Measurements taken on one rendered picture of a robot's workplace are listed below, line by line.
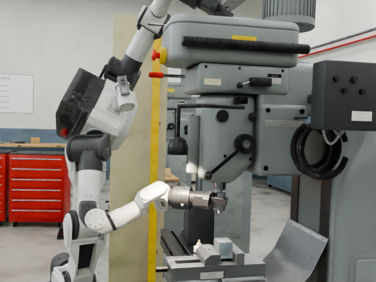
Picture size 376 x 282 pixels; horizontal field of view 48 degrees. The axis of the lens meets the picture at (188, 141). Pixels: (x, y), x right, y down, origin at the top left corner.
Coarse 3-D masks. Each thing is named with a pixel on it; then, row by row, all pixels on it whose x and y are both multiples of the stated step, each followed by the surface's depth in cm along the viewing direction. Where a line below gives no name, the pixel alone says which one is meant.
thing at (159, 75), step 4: (152, 72) 162; (156, 72) 162; (160, 72) 163; (152, 76) 162; (156, 76) 162; (160, 76) 162; (164, 76) 163; (168, 76) 164; (172, 76) 164; (176, 76) 164; (180, 76) 164; (184, 76) 165
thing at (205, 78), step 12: (192, 72) 152; (204, 72) 144; (216, 72) 145; (228, 72) 146; (240, 72) 147; (252, 72) 148; (264, 72) 149; (276, 72) 150; (288, 72) 152; (192, 84) 152; (204, 84) 145; (216, 84) 146; (228, 84) 147; (276, 84) 150
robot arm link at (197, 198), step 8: (184, 192) 160; (192, 192) 162; (200, 192) 162; (208, 192) 161; (184, 200) 159; (192, 200) 159; (200, 200) 158; (208, 200) 156; (184, 208) 161; (208, 208) 157
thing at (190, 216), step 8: (192, 208) 195; (200, 208) 195; (184, 216) 214; (192, 216) 195; (200, 216) 195; (208, 216) 195; (184, 224) 213; (192, 224) 195; (200, 224) 195; (208, 224) 196; (184, 232) 212; (192, 232) 195; (200, 232) 196; (208, 232) 196; (192, 240) 195; (200, 240) 196; (208, 240) 196
